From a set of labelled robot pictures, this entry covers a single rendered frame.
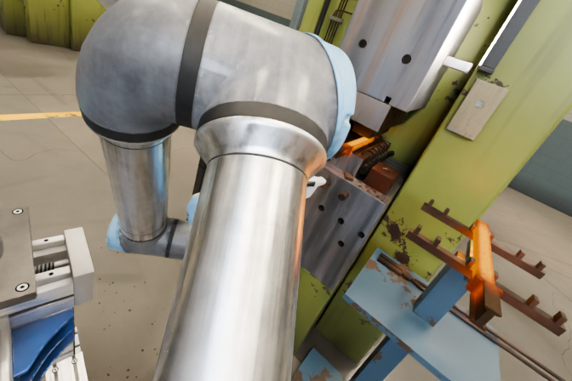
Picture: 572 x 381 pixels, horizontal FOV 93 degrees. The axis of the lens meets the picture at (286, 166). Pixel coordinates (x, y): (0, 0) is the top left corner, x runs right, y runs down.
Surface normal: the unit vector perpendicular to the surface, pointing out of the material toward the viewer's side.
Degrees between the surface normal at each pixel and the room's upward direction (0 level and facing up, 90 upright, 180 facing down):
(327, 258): 90
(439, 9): 90
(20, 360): 0
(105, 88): 104
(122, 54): 81
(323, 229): 90
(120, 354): 0
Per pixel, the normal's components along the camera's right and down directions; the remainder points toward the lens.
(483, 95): -0.55, 0.21
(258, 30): 0.33, -0.44
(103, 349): 0.32, -0.84
